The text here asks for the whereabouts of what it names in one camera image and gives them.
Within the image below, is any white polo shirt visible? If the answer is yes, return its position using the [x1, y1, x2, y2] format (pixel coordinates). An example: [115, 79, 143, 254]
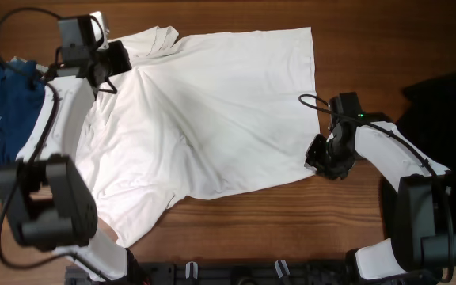
[76, 27, 320, 247]

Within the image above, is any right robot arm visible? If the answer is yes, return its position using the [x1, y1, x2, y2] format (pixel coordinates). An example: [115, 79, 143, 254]
[305, 93, 456, 284]

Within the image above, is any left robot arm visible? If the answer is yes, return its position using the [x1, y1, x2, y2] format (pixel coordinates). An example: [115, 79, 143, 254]
[0, 12, 147, 284]

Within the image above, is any grey folded garment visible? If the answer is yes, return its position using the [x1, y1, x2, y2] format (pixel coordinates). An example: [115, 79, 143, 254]
[9, 56, 48, 74]

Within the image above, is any blue folded polo shirt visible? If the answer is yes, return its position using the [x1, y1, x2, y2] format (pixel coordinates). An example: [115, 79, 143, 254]
[0, 64, 45, 166]

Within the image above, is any black garment right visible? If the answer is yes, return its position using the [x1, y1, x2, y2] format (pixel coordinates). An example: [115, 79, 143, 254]
[380, 70, 456, 282]

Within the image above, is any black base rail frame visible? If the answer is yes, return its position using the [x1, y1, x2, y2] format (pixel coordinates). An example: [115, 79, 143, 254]
[64, 259, 371, 285]

